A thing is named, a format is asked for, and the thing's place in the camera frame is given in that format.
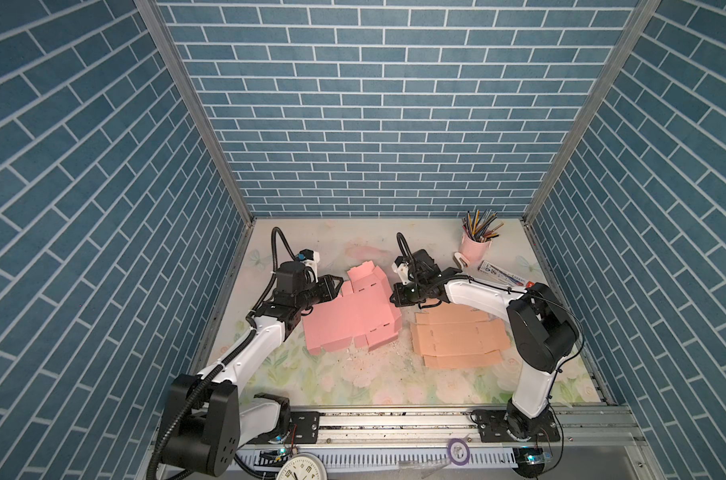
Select white toothpaste tube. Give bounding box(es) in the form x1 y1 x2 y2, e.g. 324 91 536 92
478 260 534 288

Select coloured pencils bundle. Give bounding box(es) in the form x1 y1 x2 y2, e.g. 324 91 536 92
462 210 505 243

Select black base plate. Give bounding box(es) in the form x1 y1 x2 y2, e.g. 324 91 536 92
469 405 561 443
249 411 321 445

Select orange flat paper box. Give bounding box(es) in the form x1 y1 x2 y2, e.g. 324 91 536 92
410 304 512 370

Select pink pencil cup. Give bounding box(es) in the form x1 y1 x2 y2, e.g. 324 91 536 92
459 233 493 264

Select white round clock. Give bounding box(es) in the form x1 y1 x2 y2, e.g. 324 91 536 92
275 453 328 480

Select purple tape roll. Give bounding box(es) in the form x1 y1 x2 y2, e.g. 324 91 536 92
447 438 471 466

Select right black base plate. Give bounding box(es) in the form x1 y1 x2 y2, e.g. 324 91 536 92
469 405 561 443

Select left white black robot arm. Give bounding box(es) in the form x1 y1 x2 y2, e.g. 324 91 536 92
145 266 343 479

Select pink paper box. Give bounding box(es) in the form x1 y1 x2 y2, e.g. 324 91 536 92
302 261 402 355

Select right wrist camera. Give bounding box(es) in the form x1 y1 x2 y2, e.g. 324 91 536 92
392 256 413 285

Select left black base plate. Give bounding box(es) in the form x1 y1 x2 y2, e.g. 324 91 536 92
249 411 321 445

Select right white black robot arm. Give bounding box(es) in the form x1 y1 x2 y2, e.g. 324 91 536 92
390 268 582 441

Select aluminium mounting rail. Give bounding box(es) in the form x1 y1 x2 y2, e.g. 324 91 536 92
146 405 646 451

